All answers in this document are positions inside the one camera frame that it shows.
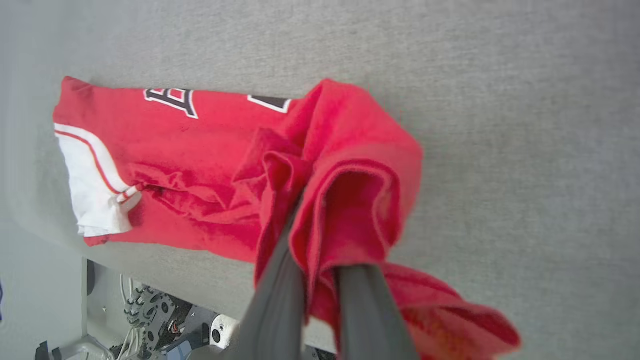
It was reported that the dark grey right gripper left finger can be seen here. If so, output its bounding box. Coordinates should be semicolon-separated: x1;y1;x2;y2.
235;190;306;360

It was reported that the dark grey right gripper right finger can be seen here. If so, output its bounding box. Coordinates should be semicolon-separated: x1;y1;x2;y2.
335;264;421;360

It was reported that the red and white basketball jersey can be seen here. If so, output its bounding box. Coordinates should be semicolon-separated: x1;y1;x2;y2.
52;75;523;360

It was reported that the grey fabric sofa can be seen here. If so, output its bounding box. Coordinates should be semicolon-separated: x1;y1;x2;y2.
0;0;640;360

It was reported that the grey robot base with cables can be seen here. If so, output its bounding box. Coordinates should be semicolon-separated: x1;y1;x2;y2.
35;257;337;360

